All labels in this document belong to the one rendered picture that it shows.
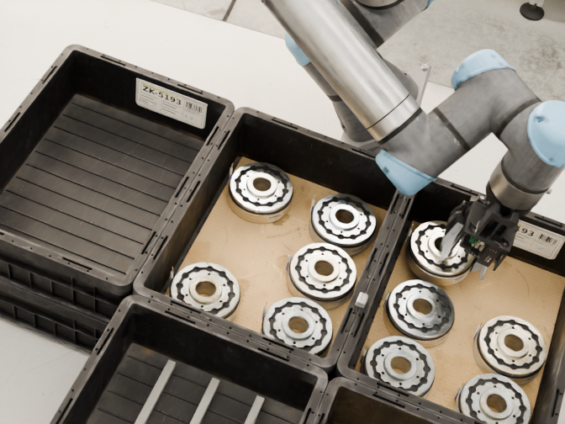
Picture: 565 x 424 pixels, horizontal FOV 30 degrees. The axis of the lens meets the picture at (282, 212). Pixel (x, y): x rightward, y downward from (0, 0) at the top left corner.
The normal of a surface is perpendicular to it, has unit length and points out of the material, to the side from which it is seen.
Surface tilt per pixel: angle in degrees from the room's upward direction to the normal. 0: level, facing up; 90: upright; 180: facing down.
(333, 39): 43
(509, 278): 0
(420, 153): 49
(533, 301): 0
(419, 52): 0
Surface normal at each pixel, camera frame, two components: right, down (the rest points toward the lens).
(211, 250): 0.13, -0.62
